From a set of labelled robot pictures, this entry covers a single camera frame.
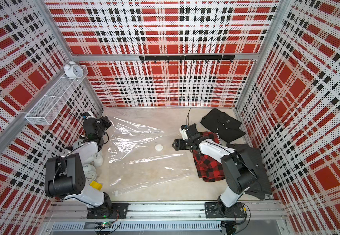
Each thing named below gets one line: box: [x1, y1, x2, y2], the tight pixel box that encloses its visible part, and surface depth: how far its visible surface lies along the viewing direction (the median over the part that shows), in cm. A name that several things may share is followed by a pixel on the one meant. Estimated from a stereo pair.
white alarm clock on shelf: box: [63, 61, 84, 82], surface depth 82 cm
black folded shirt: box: [200, 107, 246, 143], surface depth 111 cm
